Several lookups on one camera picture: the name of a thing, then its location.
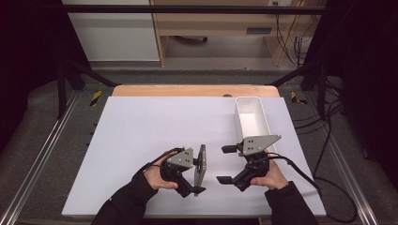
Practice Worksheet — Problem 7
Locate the aluminium rail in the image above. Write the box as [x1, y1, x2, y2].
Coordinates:
[0, 90, 81, 225]
[325, 134, 380, 225]

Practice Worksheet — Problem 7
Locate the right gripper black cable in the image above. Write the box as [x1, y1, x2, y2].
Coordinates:
[267, 152, 324, 199]

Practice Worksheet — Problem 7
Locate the person's right hand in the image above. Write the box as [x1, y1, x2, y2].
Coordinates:
[237, 150, 289, 191]

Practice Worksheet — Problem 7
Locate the wooden desk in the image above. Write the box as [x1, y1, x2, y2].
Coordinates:
[149, 0, 328, 68]

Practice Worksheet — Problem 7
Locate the white plastic bin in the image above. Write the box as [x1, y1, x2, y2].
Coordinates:
[234, 96, 280, 156]

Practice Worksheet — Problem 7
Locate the person's left hand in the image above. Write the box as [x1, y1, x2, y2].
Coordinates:
[143, 150, 180, 191]

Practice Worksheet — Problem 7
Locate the white board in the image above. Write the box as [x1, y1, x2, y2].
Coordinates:
[61, 95, 327, 218]

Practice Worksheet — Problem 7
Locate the black frame stand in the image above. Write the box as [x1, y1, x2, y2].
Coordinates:
[266, 60, 328, 118]
[55, 59, 121, 120]

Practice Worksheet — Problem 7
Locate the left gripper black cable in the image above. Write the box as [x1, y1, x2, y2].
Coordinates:
[142, 147, 186, 173]

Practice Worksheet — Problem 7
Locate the white cabinet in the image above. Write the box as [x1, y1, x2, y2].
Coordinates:
[61, 0, 161, 63]

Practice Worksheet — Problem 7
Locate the wooden table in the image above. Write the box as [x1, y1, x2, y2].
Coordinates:
[112, 84, 281, 98]

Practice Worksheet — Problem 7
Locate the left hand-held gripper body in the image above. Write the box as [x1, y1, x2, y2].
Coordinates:
[160, 147, 195, 199]

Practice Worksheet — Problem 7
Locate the bundle of floor cables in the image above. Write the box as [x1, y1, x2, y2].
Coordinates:
[293, 78, 345, 135]

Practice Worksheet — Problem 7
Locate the black floor cable loop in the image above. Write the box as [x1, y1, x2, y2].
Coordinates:
[313, 125, 359, 224]

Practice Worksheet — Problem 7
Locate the bundle of hanging cables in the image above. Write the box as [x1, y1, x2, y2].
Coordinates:
[274, 2, 315, 68]

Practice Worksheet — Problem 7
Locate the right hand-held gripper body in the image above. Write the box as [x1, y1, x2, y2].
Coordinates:
[232, 134, 283, 192]

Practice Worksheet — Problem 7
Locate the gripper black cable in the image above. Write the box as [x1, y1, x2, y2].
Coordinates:
[267, 152, 324, 199]
[142, 147, 186, 173]

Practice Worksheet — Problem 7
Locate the black horizontal frame bar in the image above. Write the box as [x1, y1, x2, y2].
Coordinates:
[60, 4, 327, 15]

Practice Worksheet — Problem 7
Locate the patterned dark phone case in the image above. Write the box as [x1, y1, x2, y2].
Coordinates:
[193, 143, 207, 197]

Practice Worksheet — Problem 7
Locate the black curtain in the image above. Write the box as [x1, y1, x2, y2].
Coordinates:
[304, 0, 398, 182]
[0, 0, 92, 154]

